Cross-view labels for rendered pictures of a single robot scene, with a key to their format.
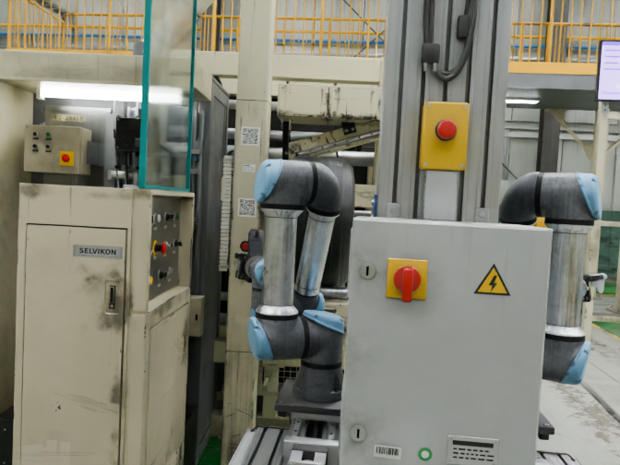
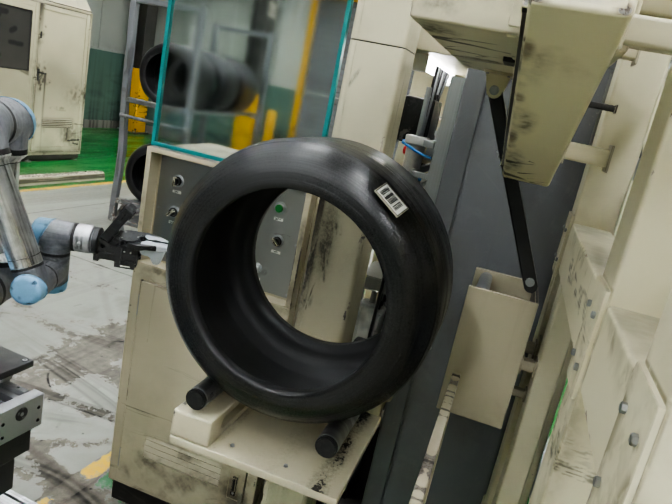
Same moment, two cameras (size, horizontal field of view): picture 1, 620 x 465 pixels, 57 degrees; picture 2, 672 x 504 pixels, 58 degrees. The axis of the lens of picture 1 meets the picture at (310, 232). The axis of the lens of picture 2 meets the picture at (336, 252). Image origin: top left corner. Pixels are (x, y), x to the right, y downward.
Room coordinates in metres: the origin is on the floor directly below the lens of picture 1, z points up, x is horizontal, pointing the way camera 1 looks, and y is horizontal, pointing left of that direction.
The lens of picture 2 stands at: (2.72, -1.18, 1.54)
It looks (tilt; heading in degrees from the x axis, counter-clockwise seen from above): 15 degrees down; 103
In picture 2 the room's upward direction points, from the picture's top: 12 degrees clockwise
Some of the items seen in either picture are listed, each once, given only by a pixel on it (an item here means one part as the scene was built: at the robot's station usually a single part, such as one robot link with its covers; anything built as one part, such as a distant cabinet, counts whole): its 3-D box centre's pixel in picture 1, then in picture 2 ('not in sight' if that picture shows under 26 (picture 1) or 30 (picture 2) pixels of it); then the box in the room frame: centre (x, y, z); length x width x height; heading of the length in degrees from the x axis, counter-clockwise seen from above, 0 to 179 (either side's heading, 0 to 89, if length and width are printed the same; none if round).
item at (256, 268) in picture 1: (265, 272); (55, 234); (1.67, 0.13, 1.04); 0.11 x 0.08 x 0.09; 20
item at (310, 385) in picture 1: (320, 375); not in sight; (1.58, -0.05, 0.77); 0.15 x 0.15 x 0.10
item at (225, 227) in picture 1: (227, 213); not in sight; (2.37, 0.35, 1.19); 0.05 x 0.04 x 0.48; 178
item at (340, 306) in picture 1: (304, 306); (231, 393); (2.27, 0.01, 0.83); 0.36 x 0.09 x 0.06; 88
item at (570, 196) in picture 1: (563, 278); not in sight; (1.46, -0.66, 1.09); 0.15 x 0.12 x 0.55; 59
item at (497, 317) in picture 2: not in sight; (488, 343); (2.79, 0.21, 1.05); 0.20 x 0.15 x 0.30; 88
